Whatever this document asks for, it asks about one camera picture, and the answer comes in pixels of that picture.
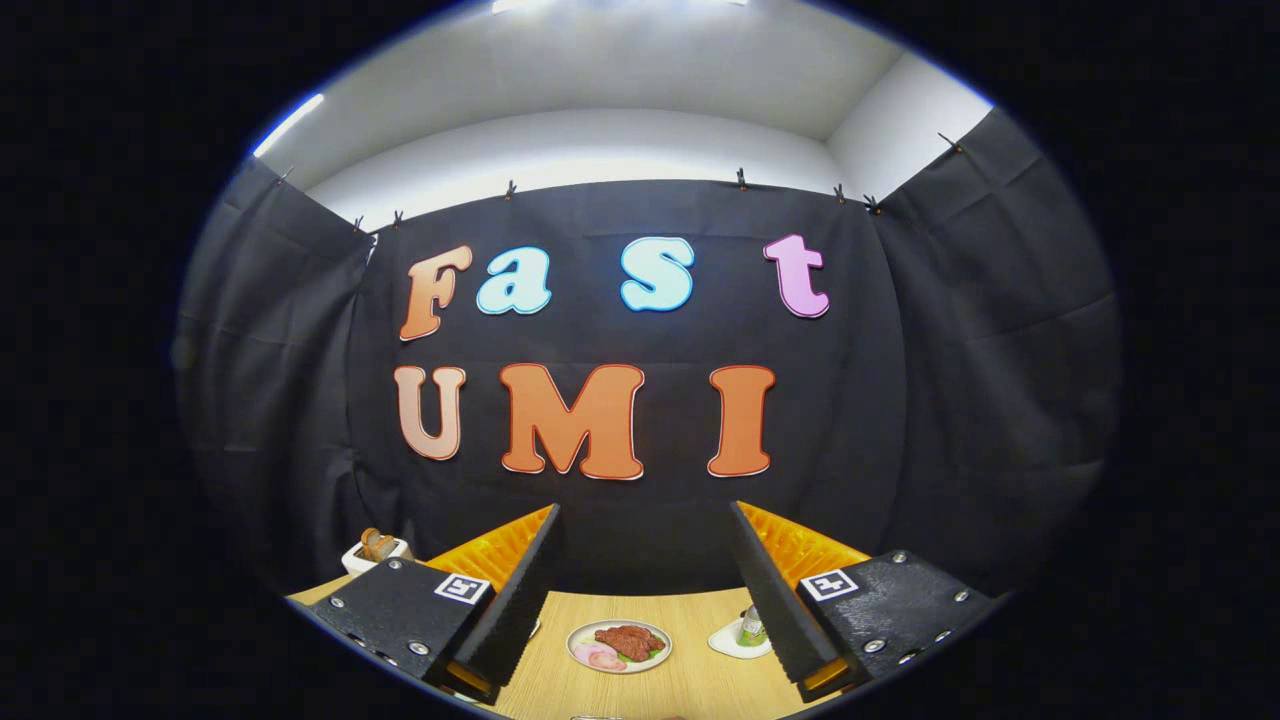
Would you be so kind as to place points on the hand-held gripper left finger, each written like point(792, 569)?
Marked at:
point(515, 600)

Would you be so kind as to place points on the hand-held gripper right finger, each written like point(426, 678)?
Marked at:
point(775, 600)

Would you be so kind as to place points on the silver bottle green label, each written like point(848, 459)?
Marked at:
point(752, 630)

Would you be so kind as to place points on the white square coaster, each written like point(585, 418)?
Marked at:
point(728, 642)

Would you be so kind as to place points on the pink ham slices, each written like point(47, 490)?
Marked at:
point(598, 657)

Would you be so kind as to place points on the brown steak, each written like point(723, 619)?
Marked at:
point(628, 642)

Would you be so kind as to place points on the white round food plate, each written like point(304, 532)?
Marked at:
point(655, 662)

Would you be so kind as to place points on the toasted bread slice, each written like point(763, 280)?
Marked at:
point(378, 545)

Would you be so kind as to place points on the white toaster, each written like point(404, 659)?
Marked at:
point(352, 560)

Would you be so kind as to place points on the row of black cloth clips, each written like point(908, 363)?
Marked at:
point(741, 180)

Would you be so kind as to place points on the narrow ceiling light strip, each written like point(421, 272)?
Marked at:
point(288, 125)

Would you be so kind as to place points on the white ceiling light panel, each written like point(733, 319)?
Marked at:
point(620, 4)

